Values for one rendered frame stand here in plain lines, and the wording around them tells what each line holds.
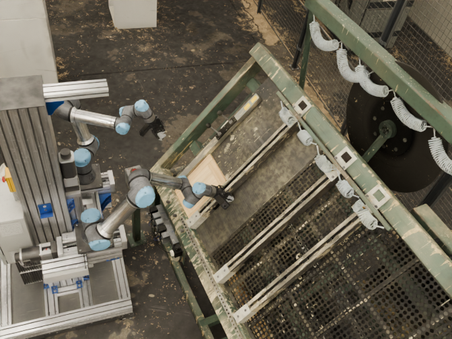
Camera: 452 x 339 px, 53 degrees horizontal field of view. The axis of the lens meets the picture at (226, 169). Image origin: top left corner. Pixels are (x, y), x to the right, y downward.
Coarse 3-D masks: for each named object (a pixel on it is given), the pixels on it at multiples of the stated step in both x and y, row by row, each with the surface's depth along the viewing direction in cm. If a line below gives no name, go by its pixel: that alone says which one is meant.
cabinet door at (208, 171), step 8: (208, 160) 323; (200, 168) 326; (208, 168) 322; (216, 168) 316; (192, 176) 329; (200, 176) 324; (208, 176) 320; (216, 176) 315; (224, 176) 312; (192, 184) 327; (208, 184) 318; (216, 184) 314; (176, 192) 335; (200, 200) 319; (184, 208) 327; (192, 208) 322
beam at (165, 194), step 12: (156, 168) 350; (168, 192) 336; (168, 204) 333; (180, 204) 329; (180, 216) 323; (180, 228) 321; (192, 252) 309; (204, 252) 305; (204, 276) 298; (204, 288) 295; (216, 300) 288; (228, 300) 284; (216, 312) 286; (228, 324) 278; (240, 324) 274; (228, 336) 276
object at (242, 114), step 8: (256, 96) 305; (256, 104) 308; (240, 112) 311; (248, 112) 310; (240, 120) 313; (232, 128) 315; (224, 136) 317; (208, 144) 323; (216, 144) 320; (200, 152) 326; (208, 152) 322; (200, 160) 325; (192, 168) 328
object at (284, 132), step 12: (288, 108) 262; (300, 108) 273; (276, 132) 285; (288, 132) 281; (264, 144) 288; (276, 144) 285; (252, 156) 292; (264, 156) 289; (240, 168) 296; (252, 168) 293; (228, 180) 300; (240, 180) 298; (204, 204) 308; (216, 204) 306; (192, 216) 313; (204, 216) 310; (192, 228) 315
